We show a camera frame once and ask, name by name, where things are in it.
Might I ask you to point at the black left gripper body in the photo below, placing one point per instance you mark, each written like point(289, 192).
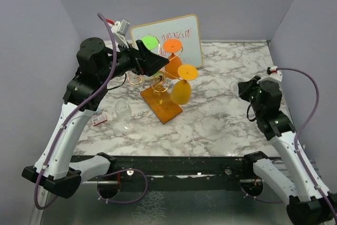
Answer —
point(126, 60)

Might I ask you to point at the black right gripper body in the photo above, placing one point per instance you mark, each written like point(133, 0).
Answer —
point(256, 105)

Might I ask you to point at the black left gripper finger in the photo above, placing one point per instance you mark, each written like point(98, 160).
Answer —
point(143, 50)
point(151, 63)

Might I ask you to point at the green plastic wine glass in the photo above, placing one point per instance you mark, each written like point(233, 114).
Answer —
point(151, 42)

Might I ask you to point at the orange plastic wine glass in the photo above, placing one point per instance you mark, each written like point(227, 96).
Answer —
point(174, 48)

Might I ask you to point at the yellow plastic wine glass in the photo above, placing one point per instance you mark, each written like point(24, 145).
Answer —
point(181, 91)

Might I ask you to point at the clear wine glass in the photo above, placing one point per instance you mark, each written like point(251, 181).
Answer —
point(234, 88)
point(124, 114)

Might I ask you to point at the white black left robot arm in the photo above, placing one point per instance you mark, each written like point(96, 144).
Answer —
point(98, 64)

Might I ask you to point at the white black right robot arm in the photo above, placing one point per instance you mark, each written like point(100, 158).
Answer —
point(307, 199)

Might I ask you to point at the wooden rack base board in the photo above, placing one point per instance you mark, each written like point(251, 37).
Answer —
point(161, 104)

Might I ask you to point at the yellow framed whiteboard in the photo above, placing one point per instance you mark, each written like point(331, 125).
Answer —
point(184, 28)

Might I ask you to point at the small red white box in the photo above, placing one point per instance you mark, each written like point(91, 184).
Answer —
point(98, 119)

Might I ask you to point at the gold wire wine glass rack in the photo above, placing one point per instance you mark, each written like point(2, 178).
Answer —
point(159, 81)

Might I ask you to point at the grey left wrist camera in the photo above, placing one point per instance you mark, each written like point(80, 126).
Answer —
point(119, 30)

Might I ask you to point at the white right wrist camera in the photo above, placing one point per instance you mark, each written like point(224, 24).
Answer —
point(273, 74)

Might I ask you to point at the black mounting rail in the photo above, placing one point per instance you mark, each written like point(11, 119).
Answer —
point(181, 173)

